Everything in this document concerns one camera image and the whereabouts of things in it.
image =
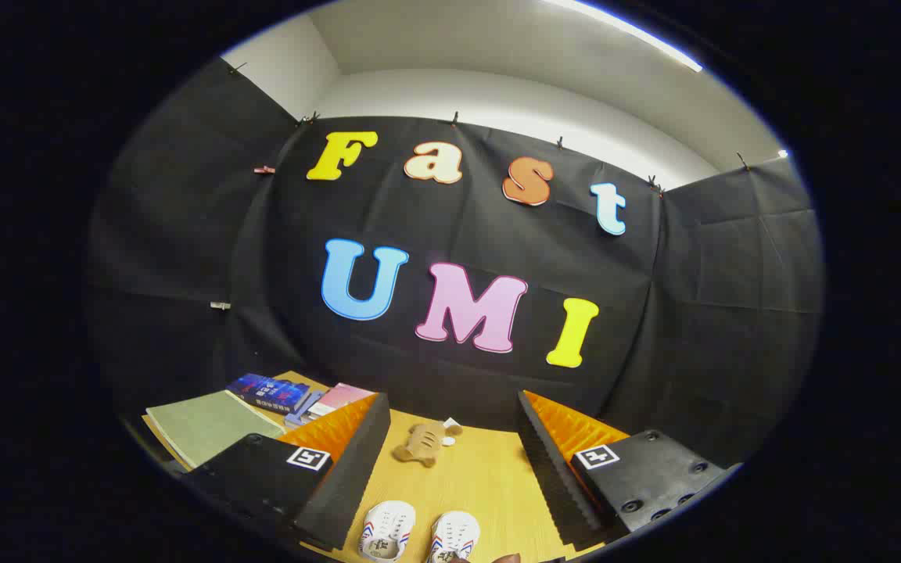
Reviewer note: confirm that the small white card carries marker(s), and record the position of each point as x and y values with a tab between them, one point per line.
450	440

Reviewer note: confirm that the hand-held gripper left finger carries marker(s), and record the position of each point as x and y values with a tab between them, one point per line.
349	485

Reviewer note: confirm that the pink cover book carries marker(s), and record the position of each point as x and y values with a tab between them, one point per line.
345	397

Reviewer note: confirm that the brown plush toy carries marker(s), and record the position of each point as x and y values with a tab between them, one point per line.
423	444

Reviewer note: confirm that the white canvas shoe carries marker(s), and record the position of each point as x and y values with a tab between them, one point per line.
454	536
388	532

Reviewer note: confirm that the pale green fabric storage box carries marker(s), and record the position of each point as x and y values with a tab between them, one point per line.
208	426

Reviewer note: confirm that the dark blue book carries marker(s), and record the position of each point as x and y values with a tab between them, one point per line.
267	391

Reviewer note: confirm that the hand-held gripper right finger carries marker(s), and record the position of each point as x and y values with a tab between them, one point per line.
552	477

